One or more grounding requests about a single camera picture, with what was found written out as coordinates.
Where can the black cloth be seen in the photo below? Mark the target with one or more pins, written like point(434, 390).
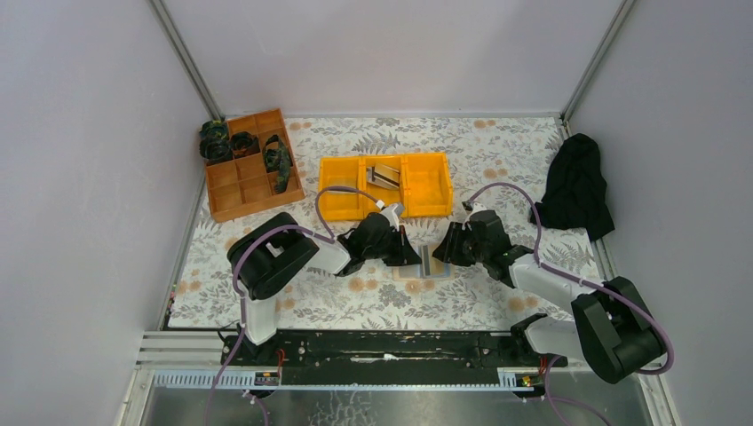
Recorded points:
point(575, 192)

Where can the aluminium frame rails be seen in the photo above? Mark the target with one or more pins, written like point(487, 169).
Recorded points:
point(179, 379)

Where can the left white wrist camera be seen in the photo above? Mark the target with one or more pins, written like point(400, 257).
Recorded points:
point(391, 212)

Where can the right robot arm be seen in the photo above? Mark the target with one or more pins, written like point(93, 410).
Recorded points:
point(610, 327)

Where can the rolled camo belt outside tray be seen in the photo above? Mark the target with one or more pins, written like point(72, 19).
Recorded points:
point(214, 145)

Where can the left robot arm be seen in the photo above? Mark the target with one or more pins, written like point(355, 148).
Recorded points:
point(265, 261)

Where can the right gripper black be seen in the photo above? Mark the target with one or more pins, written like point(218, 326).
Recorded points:
point(457, 247)

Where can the rolled belt in tray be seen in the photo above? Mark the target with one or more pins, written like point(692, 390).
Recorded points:
point(244, 144)

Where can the yellow three-compartment bin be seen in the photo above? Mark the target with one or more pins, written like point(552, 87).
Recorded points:
point(420, 182)

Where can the camo belt in tray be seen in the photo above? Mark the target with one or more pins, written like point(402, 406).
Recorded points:
point(277, 159)

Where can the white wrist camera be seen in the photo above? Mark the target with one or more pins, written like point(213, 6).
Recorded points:
point(472, 209)
point(391, 212)

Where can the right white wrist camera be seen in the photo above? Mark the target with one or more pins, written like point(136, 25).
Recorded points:
point(472, 209)

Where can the card in middle bin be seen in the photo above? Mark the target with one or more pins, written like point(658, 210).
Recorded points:
point(384, 176)

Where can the orange compartment tray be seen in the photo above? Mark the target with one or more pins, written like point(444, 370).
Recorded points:
point(245, 185)

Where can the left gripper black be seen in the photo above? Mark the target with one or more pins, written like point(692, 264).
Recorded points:
point(394, 248)

